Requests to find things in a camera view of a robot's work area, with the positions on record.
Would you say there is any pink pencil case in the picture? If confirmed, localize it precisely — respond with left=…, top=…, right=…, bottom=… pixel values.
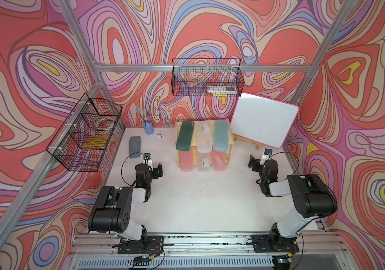
left=210, top=150, right=227, bottom=172
left=180, top=151, right=194, bottom=172

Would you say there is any teal pencil case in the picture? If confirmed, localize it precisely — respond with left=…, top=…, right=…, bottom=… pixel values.
left=213, top=120, right=229, bottom=152

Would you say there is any dark green pencil case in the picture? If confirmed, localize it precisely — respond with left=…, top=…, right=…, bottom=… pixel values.
left=176, top=121, right=195, bottom=152

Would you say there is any clear frosted pencil case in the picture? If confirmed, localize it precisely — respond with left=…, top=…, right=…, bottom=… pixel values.
left=197, top=121, right=213, bottom=154

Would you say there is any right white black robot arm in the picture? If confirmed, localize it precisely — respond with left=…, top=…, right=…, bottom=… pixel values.
left=248, top=155, right=338, bottom=252

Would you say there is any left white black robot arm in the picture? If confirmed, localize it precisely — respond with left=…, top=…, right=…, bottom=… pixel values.
left=88, top=163, right=163, bottom=241

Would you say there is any wooden two-tier shelf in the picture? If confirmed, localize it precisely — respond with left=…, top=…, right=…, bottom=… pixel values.
left=175, top=119, right=235, bottom=167

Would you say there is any wooden whiteboard easel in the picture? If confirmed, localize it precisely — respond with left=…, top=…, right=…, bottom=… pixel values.
left=234, top=134, right=263, bottom=150

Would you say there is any small white clip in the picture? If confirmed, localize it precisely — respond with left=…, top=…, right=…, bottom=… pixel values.
left=153, top=132, right=163, bottom=138

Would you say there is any grey felt eraser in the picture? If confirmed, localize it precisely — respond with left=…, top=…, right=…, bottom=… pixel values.
left=128, top=136, right=141, bottom=159

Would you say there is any pink framed whiteboard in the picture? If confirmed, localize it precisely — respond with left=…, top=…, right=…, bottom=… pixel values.
left=231, top=93, right=299, bottom=149

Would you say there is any blue pen cup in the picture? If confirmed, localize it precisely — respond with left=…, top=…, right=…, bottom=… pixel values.
left=144, top=121, right=154, bottom=135

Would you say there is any blue pen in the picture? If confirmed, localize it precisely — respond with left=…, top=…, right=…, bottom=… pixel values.
left=136, top=106, right=147, bottom=126

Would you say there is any yellow item in basket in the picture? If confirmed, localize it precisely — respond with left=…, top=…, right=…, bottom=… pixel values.
left=82, top=135, right=109, bottom=150

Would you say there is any box in back basket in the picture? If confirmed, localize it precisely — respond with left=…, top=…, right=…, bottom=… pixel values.
left=207, top=85, right=238, bottom=96

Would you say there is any green circuit board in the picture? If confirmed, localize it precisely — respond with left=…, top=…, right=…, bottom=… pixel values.
left=132, top=256, right=155, bottom=266

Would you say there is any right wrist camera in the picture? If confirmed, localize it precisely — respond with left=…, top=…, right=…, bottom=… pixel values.
left=260, top=148, right=273, bottom=165

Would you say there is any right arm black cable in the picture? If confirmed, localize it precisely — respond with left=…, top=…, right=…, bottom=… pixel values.
left=269, top=151, right=300, bottom=176

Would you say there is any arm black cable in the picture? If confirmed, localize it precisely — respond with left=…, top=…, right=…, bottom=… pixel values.
left=120, top=152, right=146, bottom=187
left=269, top=151, right=300, bottom=176

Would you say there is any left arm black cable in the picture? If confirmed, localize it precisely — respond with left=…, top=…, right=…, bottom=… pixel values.
left=120, top=152, right=146, bottom=187

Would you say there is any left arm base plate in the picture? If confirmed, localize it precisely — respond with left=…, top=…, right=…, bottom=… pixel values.
left=112, top=235, right=164, bottom=255

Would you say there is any aluminium frame right post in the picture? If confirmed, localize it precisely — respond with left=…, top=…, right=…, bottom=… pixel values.
left=289, top=0, right=357, bottom=106

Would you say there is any aluminium frame post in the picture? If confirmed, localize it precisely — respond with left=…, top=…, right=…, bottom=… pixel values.
left=56, top=0, right=126, bottom=129
left=289, top=0, right=357, bottom=106

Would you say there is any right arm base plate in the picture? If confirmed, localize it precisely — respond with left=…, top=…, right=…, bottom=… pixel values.
left=252, top=234, right=299, bottom=254

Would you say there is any left black wire basket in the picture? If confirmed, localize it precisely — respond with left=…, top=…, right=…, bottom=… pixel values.
left=46, top=97, right=123, bottom=172

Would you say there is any black wire basket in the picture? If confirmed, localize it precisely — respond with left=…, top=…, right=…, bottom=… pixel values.
left=46, top=97, right=123, bottom=172
left=172, top=57, right=245, bottom=97

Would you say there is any back black wire basket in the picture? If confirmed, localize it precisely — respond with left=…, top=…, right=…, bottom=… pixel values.
left=172, top=57, right=245, bottom=97

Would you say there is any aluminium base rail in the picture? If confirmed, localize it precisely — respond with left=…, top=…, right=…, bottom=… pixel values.
left=62, top=231, right=358, bottom=270

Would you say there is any aluminium frame back bar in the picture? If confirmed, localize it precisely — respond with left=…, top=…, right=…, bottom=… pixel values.
left=96, top=64, right=312, bottom=73

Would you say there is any aluminium frame left rail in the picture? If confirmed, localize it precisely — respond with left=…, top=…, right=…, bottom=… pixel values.
left=0, top=80, right=102, bottom=251

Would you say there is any aluminium frame left post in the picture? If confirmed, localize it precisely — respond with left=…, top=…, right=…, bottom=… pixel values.
left=56, top=0, right=126, bottom=129

